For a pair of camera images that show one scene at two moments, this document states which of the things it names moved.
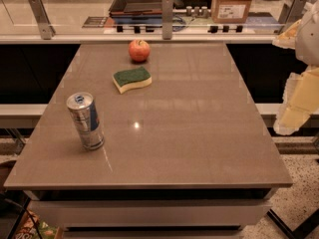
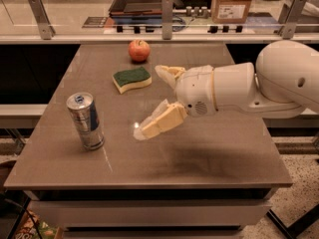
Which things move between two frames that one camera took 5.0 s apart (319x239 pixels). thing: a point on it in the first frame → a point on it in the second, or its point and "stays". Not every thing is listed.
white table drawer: x=147 y=215 stays
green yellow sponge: x=132 y=79 stays
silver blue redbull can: x=86 y=119 stays
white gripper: x=309 y=37 → x=195 y=90
